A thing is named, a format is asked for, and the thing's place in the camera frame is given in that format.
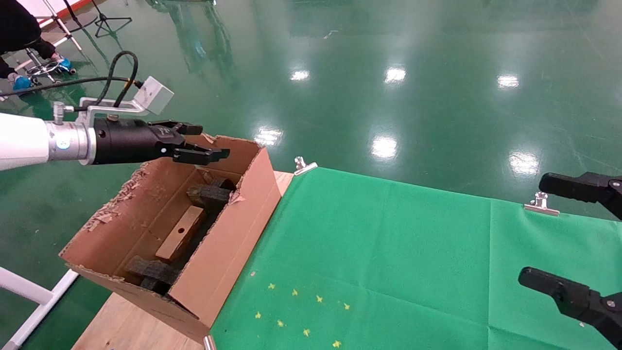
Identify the white metal stand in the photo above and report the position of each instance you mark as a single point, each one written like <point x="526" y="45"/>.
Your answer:
<point x="68" y="32"/>

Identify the black tripod stand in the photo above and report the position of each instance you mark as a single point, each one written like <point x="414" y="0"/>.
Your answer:
<point x="100" y="17"/>

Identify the large open cardboard carton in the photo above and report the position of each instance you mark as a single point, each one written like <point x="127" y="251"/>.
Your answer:
<point x="218" y="272"/>

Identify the person in black clothes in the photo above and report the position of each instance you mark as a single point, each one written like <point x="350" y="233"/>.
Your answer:
<point x="17" y="26"/>

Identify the green table cloth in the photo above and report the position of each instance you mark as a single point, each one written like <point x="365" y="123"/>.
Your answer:
<point x="413" y="267"/>

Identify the wheeled metal stool base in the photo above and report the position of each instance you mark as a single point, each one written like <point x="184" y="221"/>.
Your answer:
<point x="41" y="70"/>

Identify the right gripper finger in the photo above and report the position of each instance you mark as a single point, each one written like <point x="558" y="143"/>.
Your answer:
<point x="573" y="297"/>
<point x="573" y="187"/>

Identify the small brown cardboard box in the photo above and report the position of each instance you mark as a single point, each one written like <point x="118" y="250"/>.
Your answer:
<point x="180" y="233"/>

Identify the blue shoe cover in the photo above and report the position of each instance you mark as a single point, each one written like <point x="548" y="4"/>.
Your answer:
<point x="65" y="63"/>
<point x="22" y="83"/>

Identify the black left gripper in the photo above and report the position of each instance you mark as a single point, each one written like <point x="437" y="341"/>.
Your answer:
<point x="131" y="141"/>

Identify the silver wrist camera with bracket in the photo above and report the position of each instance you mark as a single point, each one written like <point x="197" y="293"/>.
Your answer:
<point x="153" y="95"/>

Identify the black stand pole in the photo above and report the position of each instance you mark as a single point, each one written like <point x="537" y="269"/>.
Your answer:
<point x="72" y="13"/>

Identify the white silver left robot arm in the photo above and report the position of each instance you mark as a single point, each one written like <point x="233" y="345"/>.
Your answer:
<point x="24" y="141"/>

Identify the white board with orange edge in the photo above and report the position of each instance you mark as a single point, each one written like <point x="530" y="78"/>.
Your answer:
<point x="31" y="6"/>

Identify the silver metal binder clip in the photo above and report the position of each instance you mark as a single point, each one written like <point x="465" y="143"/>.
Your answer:
<point x="540" y="206"/>
<point x="303" y="168"/>

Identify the black foam block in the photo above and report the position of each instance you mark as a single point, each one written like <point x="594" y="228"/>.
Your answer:
<point x="153" y="272"/>
<point x="209" y="194"/>

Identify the white metal table frame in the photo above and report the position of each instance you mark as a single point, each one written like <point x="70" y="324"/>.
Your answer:
<point x="24" y="287"/>

